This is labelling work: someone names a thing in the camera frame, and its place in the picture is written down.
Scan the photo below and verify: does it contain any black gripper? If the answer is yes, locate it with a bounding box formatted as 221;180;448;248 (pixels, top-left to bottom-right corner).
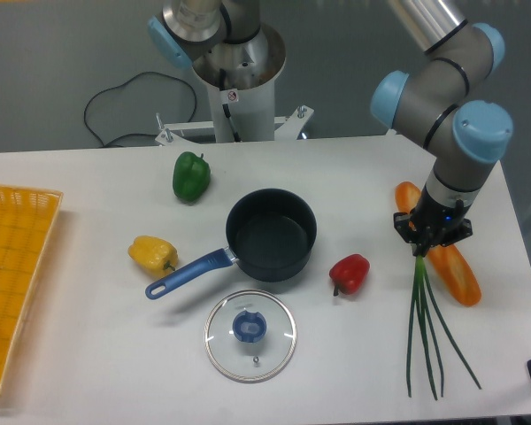
393;192;473;257

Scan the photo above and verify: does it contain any green onion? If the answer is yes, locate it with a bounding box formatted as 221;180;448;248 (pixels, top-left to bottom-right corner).
405;256;482;401

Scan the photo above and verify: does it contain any black saucepan blue handle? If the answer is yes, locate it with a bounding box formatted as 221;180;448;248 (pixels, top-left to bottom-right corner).
145;188;317;300

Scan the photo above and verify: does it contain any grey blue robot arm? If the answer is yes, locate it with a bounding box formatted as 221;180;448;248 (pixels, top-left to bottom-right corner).
148;1;513;256

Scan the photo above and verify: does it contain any orange baguette bread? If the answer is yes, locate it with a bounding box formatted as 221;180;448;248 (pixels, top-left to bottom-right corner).
395;182;481;306

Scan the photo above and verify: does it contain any red bell pepper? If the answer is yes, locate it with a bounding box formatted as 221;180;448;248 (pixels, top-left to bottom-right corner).
329;253;370;297

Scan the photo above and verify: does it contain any glass lid blue knob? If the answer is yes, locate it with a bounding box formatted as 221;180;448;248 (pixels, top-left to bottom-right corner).
204;290;297;383

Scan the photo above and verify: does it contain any green bell pepper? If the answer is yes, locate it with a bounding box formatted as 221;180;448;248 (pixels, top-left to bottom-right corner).
173;151;211;203

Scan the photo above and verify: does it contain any yellow bell pepper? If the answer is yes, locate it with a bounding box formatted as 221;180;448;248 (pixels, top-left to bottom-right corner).
127;236;178;275

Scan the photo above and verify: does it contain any yellow wicker basket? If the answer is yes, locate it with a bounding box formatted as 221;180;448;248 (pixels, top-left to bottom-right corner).
0;185;63;393

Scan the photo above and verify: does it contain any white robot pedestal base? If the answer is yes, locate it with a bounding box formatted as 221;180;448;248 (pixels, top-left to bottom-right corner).
168;24;314;143

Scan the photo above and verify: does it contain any black floor cable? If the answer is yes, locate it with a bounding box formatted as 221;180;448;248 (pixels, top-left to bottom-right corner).
83;71;198;149

